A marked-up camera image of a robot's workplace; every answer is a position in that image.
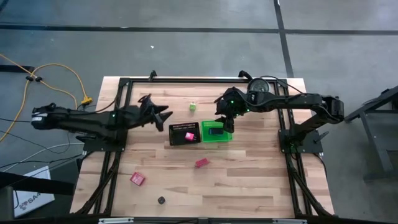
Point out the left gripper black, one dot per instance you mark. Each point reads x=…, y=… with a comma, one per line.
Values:
x=140, y=115

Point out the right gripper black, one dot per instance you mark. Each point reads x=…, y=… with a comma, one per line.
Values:
x=233, y=102

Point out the black oblong plastic item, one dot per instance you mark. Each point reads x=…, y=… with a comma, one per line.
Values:
x=216, y=131

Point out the green wall charger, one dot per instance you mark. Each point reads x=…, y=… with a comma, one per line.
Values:
x=192, y=107

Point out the pink wall charger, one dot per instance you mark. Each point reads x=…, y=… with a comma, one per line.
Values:
x=189, y=137

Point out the red adapter with white label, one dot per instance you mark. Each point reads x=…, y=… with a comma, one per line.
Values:
x=137, y=179

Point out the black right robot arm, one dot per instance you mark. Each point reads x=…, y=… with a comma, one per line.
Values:
x=286, y=101

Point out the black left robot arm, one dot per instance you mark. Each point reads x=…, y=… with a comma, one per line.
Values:
x=77, y=123

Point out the green slotted plastic basket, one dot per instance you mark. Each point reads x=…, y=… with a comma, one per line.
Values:
x=206, y=138

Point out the black slotted plastic basket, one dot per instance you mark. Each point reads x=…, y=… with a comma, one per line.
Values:
x=177, y=137

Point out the white cylindrical container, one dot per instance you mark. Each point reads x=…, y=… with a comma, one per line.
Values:
x=258, y=84

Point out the red rectangular power adapter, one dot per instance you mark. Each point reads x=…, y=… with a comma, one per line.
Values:
x=202, y=163

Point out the small black cube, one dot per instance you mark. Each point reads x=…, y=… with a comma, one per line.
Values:
x=161, y=200

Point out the black floor beam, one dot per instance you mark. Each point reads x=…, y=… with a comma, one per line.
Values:
x=37, y=184

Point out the white printed box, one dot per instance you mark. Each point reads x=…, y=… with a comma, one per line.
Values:
x=34, y=199

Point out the black side table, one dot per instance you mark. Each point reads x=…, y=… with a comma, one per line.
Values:
x=381, y=133

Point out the black aluminium table frame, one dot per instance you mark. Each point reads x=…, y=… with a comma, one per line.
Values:
x=202, y=80

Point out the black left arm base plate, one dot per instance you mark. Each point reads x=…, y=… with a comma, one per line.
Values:
x=93, y=146

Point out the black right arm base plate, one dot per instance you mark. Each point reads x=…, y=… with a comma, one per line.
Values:
x=312, y=143

